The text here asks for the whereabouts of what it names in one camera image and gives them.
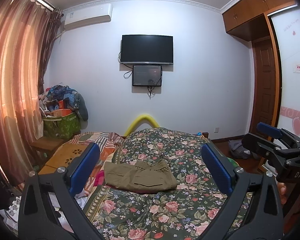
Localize white air conditioner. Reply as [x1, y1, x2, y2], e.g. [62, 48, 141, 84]
[62, 3, 113, 31]

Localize blue clothes pile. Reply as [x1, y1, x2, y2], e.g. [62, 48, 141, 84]
[39, 85, 89, 121]

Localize large black wall television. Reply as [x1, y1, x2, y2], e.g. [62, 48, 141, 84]
[120, 35, 174, 65]

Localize wooden overhead cabinet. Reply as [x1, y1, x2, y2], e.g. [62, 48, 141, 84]
[223, 0, 296, 41]

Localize white wardrobe sliding door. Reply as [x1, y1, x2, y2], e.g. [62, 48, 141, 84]
[270, 6, 300, 137]

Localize floral dark green bedspread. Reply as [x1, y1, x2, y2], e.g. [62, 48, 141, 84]
[83, 128, 227, 239]

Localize small black wall monitor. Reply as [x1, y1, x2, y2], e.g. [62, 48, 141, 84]
[132, 64, 162, 87]

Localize wooden folding lap table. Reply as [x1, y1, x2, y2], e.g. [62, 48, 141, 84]
[39, 142, 87, 175]

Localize olive khaki pants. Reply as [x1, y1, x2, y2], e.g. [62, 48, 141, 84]
[104, 159, 177, 193]

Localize grey backpack on floor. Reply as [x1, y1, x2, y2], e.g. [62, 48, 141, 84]
[228, 140, 253, 159]

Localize brown wooden door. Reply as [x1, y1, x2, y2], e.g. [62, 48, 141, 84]
[249, 36, 279, 139]

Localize orange pink curtain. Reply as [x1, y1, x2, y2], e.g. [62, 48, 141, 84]
[0, 0, 62, 186]

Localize person's right hand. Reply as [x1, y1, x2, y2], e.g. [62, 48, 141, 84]
[277, 183, 287, 205]

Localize wooden stool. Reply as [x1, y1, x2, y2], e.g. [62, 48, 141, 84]
[30, 137, 64, 158]

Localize striped patchwork sheet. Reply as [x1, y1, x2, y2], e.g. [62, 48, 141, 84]
[70, 132, 124, 196]

